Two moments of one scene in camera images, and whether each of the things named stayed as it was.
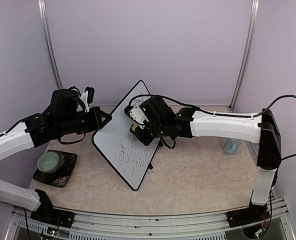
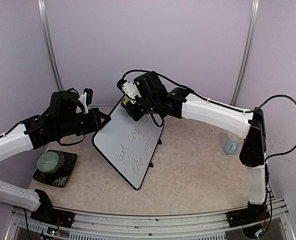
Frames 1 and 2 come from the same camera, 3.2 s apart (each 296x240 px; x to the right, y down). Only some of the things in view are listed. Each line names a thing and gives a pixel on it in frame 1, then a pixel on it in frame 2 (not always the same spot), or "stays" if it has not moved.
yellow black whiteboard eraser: (133, 128) -> (126, 100)
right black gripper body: (146, 140) -> (145, 106)
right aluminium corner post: (254, 12) stays
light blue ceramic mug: (230, 146) stays
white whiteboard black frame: (130, 156) stays
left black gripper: (97, 124) stays
